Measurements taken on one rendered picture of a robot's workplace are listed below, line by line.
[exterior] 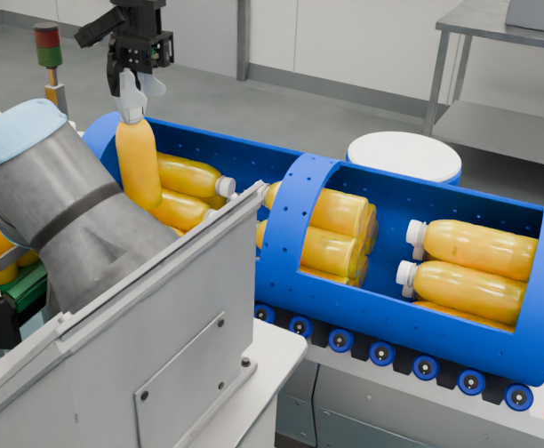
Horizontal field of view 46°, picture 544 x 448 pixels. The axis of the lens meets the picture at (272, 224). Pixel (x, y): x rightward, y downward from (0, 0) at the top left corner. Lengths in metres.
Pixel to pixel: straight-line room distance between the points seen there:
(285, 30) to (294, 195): 3.84
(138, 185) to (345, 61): 3.60
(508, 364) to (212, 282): 0.55
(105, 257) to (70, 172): 0.10
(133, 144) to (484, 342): 0.66
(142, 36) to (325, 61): 3.73
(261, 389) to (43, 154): 0.37
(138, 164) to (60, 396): 0.69
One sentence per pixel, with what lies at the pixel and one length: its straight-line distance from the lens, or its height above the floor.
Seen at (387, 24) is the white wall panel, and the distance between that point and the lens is 4.54.
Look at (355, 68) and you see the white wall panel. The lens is 4.69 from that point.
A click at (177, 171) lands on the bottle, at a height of 1.14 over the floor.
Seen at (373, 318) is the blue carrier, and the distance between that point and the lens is 1.05.
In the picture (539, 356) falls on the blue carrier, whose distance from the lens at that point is 1.03.
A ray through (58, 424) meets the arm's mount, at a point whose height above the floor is 1.29.
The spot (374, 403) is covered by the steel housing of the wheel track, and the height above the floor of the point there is 0.87.
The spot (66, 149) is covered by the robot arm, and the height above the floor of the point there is 1.43.
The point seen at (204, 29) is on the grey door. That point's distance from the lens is 5.16.
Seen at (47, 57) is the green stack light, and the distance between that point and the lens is 1.81.
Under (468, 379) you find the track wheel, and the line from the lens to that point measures 1.13.
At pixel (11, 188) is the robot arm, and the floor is 1.40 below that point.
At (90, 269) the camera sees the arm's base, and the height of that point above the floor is 1.34.
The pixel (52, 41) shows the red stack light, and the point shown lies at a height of 1.23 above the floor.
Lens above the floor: 1.73
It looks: 32 degrees down
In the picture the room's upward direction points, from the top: 3 degrees clockwise
